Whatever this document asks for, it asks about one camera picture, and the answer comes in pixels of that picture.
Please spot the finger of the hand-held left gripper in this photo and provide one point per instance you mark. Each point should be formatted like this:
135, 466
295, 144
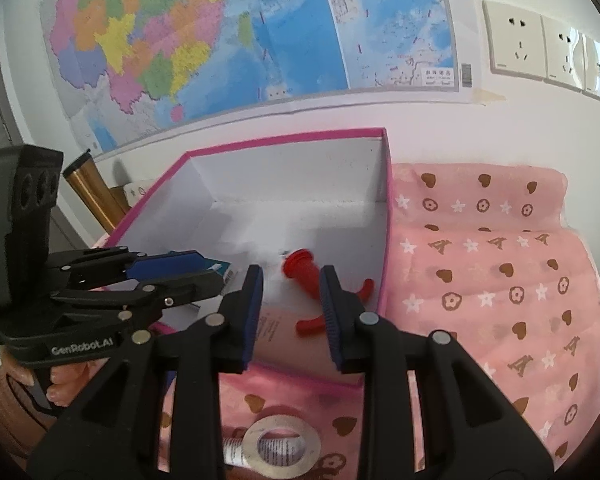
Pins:
190, 290
170, 263

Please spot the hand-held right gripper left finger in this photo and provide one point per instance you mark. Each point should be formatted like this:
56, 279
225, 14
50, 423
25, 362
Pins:
249, 320

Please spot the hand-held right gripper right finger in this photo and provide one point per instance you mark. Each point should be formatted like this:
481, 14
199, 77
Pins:
332, 320

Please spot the pink cream tube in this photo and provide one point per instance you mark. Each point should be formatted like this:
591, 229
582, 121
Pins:
292, 342

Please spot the pink cardboard box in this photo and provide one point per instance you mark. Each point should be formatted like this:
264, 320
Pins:
300, 200

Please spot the person's left hand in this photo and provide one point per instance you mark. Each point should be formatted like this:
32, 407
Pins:
72, 380

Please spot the red plastic clamp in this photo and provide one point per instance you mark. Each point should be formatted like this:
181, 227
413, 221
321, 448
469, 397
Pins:
307, 272

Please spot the gold thermos bottle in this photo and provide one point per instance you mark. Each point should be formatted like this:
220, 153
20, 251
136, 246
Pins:
92, 192

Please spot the clear tape roll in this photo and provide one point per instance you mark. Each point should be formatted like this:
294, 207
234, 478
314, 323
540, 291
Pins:
252, 442

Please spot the small white tube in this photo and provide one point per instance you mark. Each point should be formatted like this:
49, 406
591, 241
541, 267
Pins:
280, 452

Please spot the pink printed blanket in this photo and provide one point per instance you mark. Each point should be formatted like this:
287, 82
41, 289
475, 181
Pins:
500, 285

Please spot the beige masking tape piece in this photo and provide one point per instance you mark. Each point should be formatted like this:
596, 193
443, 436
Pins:
490, 96

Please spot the colourful wall map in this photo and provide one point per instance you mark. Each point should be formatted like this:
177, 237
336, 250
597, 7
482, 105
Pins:
260, 35

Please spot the white wall socket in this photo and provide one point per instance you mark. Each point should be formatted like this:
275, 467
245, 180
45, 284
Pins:
515, 40
565, 52

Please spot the white wall switch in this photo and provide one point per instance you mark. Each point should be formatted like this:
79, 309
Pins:
597, 67

